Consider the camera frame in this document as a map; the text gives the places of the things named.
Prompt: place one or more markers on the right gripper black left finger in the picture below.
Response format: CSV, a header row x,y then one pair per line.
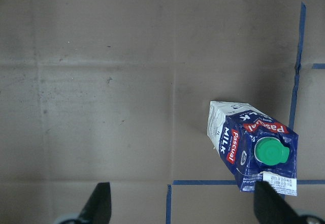
x,y
98,208

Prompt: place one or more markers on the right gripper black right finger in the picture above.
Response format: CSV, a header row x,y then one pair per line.
x,y
270,207

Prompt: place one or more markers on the blue Pascual milk carton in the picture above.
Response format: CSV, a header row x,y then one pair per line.
x,y
254,146

